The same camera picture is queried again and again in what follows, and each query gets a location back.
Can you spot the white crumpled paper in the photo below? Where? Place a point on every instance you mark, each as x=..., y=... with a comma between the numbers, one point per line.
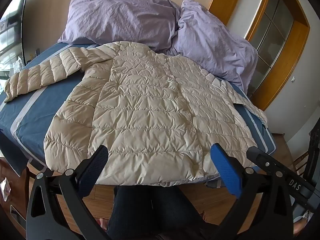
x=5, y=188

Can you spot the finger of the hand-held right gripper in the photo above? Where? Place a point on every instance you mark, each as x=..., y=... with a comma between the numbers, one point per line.
x=262, y=161

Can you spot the blue striped bed sheet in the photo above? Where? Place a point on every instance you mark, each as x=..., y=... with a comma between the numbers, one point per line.
x=30, y=135

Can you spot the person's legs in dark jeans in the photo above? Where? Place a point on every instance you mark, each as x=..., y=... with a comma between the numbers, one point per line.
x=155, y=210

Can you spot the large purple pillow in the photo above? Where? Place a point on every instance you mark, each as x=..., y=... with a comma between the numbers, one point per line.
x=117, y=15

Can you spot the clear plastic bag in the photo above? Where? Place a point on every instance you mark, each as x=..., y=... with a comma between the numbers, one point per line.
x=17, y=65

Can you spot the person's bare foot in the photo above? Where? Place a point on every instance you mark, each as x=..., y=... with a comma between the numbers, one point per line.
x=103, y=223

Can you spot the dark wooden chair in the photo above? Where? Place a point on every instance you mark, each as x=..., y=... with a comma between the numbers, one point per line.
x=311, y=150

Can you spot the crumpled purple pillow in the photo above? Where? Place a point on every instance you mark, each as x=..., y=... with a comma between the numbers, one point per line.
x=212, y=45

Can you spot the beige quilted down jacket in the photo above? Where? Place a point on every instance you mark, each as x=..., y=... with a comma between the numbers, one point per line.
x=150, y=110

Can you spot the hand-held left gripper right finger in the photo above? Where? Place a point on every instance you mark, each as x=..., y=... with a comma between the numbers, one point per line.
x=226, y=170

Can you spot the wooden door with glass panes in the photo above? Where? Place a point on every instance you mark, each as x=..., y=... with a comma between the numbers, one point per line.
x=296, y=55

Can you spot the window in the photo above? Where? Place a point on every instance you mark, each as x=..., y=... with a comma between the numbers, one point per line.
x=11, y=30

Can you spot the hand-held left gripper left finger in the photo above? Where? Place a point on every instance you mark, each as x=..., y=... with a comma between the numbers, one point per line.
x=93, y=167

